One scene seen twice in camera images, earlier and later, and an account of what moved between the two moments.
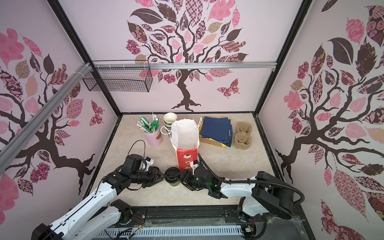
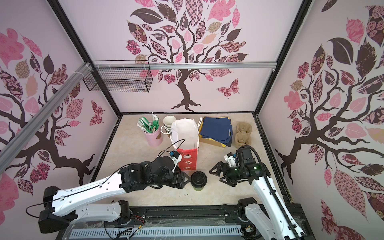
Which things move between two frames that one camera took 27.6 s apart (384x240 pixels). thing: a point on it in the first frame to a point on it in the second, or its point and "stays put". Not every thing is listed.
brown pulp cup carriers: x=243 y=140 stays put
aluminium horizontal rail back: x=185 y=66 stays put
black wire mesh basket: x=134 y=75 stays put
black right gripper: x=187 y=172 to x=220 y=165
